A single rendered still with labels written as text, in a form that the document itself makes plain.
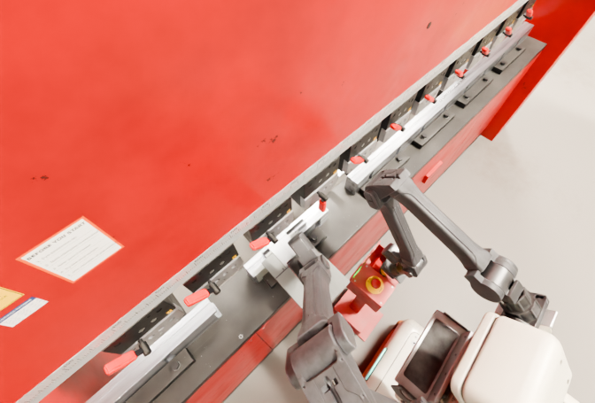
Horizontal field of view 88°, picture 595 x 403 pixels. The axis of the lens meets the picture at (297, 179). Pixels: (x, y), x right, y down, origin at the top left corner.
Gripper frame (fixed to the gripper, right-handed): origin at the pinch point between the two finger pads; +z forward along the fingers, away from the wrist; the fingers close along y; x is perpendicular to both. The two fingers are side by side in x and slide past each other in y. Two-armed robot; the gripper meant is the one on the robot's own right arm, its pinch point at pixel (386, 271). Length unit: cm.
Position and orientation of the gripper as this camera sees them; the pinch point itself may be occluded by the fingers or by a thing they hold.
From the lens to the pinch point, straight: 144.2
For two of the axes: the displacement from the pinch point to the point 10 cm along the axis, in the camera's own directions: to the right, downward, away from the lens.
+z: -1.7, 3.7, 9.1
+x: -6.7, 6.3, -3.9
